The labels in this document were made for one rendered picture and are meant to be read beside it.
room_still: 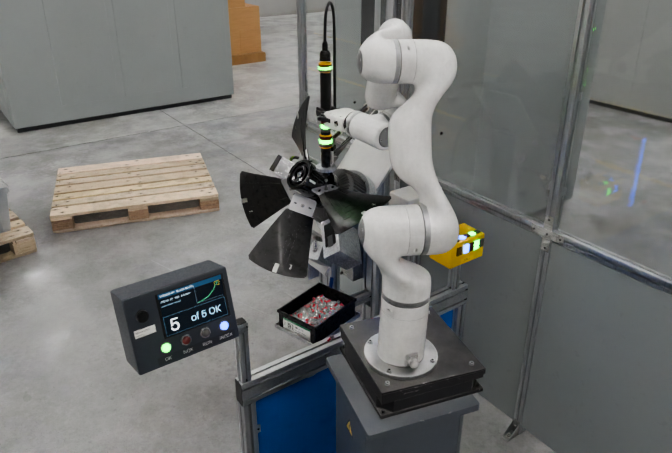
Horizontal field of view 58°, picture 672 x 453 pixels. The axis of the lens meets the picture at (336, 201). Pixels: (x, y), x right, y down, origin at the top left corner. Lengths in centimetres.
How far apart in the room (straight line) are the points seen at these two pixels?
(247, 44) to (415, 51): 896
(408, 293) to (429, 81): 49
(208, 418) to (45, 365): 97
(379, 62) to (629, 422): 167
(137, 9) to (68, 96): 123
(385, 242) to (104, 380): 218
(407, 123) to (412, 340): 53
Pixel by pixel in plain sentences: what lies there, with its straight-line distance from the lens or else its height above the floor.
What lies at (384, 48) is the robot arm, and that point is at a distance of 139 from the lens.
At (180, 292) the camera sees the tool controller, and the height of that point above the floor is 123.
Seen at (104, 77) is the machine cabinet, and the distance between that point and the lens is 744.
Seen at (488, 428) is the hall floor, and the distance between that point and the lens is 294.
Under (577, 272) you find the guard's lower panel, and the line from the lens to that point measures 237.
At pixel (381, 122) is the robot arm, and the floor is 150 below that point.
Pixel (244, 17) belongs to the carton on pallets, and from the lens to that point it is 1020.
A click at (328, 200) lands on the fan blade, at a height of 118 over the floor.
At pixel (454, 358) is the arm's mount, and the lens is 165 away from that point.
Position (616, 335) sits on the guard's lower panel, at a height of 72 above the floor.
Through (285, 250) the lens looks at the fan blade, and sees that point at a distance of 213.
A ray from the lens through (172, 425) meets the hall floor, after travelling 297.
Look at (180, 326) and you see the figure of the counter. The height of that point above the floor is 115.
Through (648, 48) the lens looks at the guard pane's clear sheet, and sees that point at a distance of 208.
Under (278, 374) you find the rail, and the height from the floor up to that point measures 83.
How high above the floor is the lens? 202
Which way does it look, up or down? 24 degrees down
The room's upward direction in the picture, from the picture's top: straight up
